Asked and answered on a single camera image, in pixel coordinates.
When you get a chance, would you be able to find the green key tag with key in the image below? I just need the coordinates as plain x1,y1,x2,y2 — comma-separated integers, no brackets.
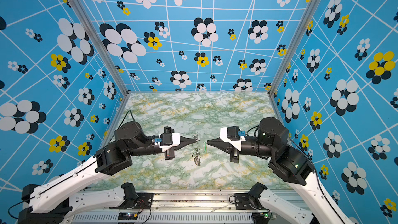
203,141,207,153

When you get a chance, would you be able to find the steel key organizer plate with rings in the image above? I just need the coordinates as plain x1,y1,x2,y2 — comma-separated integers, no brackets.
192,132,201,167

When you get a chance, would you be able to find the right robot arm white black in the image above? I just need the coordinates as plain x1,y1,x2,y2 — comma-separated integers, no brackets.
207,117,352,224

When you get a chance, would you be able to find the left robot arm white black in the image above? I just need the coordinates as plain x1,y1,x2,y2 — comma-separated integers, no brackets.
18,121,197,224

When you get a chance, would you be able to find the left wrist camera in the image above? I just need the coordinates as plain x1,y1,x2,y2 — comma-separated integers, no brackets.
154,133,181,151

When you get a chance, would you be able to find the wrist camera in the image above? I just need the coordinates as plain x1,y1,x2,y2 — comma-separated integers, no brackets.
219,126,246,151
154,133,181,151

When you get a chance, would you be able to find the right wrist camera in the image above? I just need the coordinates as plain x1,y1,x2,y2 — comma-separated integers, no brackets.
219,126,246,151

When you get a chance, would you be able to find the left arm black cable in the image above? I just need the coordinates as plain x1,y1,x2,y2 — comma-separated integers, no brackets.
104,109,134,153

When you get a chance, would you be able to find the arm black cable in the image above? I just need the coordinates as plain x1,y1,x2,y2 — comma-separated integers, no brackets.
289,136,340,215
104,109,134,153

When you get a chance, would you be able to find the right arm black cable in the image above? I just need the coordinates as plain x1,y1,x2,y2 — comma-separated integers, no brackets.
289,136,340,215

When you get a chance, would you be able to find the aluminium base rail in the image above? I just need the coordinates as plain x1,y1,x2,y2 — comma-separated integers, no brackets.
58,189,327,224

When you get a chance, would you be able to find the aluminium frame post left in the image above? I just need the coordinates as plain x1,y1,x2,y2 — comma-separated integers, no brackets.
53,0,130,97

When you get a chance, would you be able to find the aluminium frame post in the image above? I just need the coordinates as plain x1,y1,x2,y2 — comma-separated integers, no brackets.
269,0,321,98
53,0,130,97

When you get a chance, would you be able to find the aluminium frame post right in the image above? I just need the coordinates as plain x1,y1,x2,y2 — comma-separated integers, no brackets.
269,0,321,98

